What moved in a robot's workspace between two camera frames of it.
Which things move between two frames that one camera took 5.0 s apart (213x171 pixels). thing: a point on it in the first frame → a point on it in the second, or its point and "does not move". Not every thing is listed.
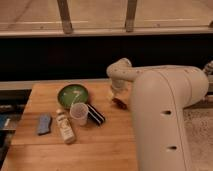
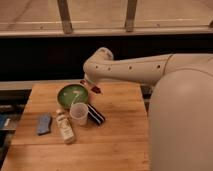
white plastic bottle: [65, 126] does not move
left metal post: [65, 16] does not move
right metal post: [131, 16] does not move
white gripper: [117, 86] → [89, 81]
